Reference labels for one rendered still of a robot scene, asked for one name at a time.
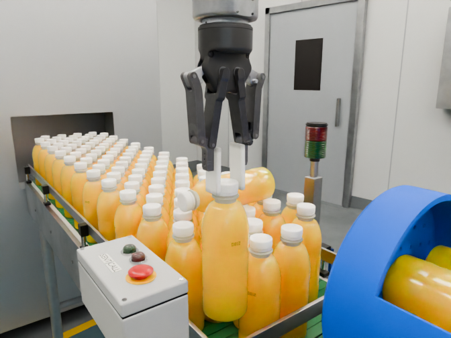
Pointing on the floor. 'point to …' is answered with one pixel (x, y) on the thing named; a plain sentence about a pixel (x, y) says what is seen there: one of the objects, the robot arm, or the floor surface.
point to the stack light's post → (313, 194)
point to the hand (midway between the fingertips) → (225, 168)
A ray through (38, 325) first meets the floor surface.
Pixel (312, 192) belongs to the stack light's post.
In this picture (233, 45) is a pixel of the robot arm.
